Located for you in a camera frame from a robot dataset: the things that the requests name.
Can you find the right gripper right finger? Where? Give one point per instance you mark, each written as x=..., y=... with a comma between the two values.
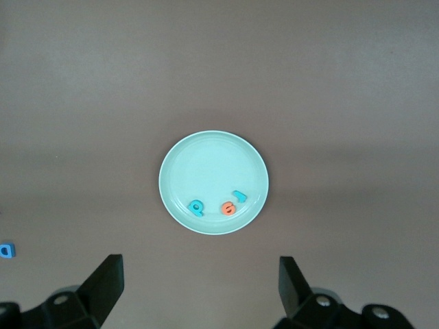
x=295, y=288

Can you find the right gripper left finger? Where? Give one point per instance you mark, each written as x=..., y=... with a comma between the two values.
x=106, y=284

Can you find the teal foam letter r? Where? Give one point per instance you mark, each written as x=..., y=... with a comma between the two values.
x=241, y=197

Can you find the orange foam number 6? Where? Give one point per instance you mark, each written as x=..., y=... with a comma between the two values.
x=223, y=209

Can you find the teal foam letter p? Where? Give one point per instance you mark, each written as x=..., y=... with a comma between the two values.
x=199, y=212

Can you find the blue foam letter D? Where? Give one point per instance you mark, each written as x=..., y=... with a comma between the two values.
x=12, y=250

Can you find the mint green plate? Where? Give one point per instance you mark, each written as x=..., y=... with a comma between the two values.
x=212, y=164

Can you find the brown table cover sheet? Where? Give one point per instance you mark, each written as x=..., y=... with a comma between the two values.
x=219, y=68

